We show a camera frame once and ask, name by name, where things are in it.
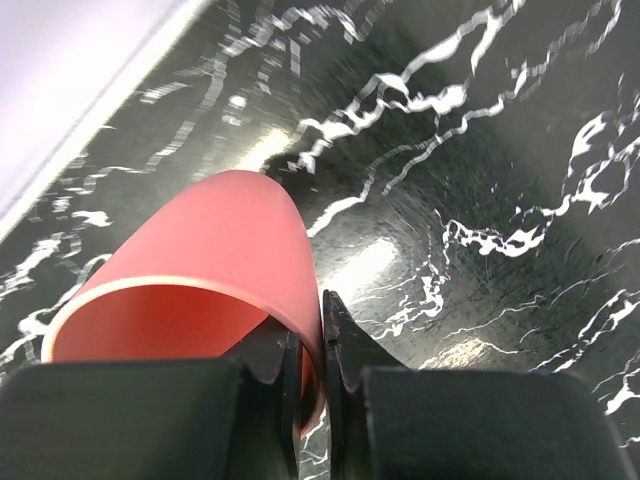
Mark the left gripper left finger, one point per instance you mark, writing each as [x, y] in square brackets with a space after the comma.
[232, 417]

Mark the pink plastic cup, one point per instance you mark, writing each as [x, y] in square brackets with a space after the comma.
[204, 271]

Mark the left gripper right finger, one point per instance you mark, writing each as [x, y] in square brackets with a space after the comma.
[389, 421]

